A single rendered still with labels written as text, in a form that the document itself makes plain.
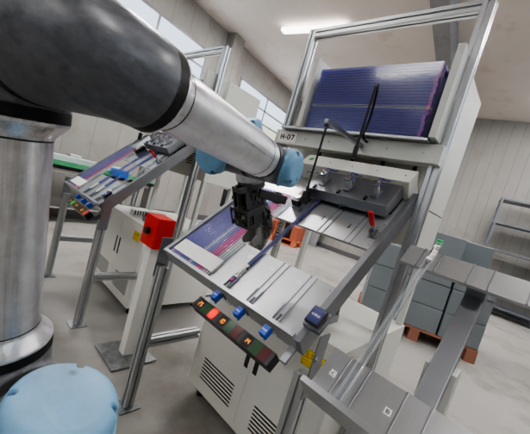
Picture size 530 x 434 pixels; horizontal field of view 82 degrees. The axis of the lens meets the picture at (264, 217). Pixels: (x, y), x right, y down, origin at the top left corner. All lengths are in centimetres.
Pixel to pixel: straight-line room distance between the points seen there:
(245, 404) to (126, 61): 134
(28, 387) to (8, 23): 35
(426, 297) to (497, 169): 510
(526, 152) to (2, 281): 836
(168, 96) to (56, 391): 34
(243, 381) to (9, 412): 110
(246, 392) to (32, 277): 112
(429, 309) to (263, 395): 257
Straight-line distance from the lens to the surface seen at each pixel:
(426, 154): 124
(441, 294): 365
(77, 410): 44
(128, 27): 32
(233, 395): 151
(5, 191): 42
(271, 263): 103
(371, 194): 115
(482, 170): 825
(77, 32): 31
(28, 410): 44
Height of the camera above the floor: 106
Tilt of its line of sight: 5 degrees down
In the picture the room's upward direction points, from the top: 16 degrees clockwise
